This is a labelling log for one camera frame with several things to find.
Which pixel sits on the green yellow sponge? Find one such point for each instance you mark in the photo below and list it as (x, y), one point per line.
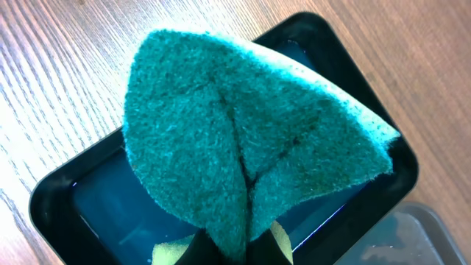
(228, 135)

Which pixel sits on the large dark tray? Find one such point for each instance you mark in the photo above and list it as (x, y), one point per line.
(411, 234)

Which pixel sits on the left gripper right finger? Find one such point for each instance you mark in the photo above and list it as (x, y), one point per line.
(273, 247)

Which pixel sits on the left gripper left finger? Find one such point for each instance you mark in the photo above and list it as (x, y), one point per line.
(202, 251)

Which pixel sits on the small dark blue tray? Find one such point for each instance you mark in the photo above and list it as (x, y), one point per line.
(93, 210)

